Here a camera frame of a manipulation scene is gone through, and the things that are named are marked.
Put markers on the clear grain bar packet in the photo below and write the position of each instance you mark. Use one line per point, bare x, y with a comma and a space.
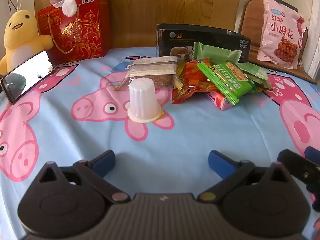
155, 70

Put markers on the black cardboard box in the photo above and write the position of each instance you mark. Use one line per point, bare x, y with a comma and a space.
175, 40

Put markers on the small yellow snack packet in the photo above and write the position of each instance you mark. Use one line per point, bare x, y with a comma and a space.
178, 81

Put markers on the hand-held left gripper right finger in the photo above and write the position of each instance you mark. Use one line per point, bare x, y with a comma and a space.
220, 162

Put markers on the wooden headboard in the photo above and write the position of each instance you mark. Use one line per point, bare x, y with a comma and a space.
150, 5

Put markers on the white jelly cup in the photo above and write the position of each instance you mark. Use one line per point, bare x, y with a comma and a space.
142, 100

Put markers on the dark green snack wrapper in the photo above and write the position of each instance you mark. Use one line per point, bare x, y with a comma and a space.
255, 73

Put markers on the small pink snack packet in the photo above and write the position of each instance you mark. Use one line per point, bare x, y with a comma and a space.
220, 101

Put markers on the red gift bag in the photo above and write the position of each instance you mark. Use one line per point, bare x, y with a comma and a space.
82, 30

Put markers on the light green snack wrapper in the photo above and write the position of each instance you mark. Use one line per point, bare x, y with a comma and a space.
217, 52

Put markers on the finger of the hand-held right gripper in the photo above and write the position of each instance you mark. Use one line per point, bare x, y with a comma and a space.
313, 152
297, 166

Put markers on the blue pig printed blanket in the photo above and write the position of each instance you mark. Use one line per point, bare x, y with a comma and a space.
200, 130

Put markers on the orange red snack packet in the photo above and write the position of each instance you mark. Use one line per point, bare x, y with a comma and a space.
192, 82

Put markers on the large pink snack bag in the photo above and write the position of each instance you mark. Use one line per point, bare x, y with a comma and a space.
280, 30

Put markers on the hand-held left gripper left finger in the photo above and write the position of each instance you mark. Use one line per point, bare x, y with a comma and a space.
105, 162

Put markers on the black smartphone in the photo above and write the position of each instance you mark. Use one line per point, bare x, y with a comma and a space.
27, 75

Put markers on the bright green snack packet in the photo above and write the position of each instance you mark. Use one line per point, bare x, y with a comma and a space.
225, 80

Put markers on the yellow duck plush toy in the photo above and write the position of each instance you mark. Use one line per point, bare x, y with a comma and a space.
20, 37

